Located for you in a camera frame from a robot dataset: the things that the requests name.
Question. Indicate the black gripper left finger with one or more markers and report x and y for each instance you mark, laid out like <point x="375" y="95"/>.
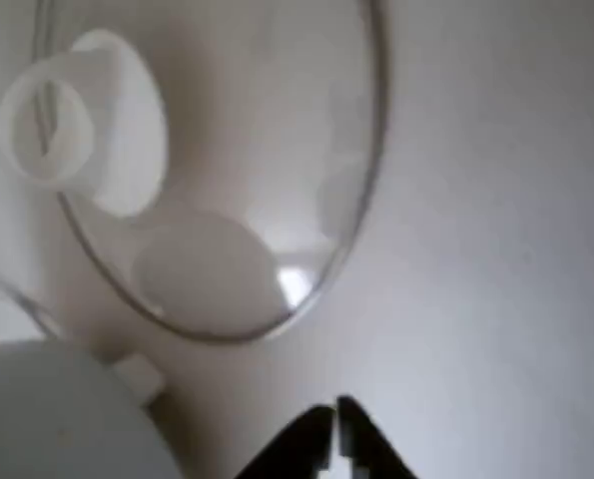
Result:
<point x="301" y="449"/>

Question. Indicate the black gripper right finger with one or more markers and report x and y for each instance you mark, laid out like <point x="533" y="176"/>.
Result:
<point x="364" y="449"/>

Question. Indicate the grey round container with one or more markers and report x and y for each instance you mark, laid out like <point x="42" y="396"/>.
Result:
<point x="42" y="414"/>

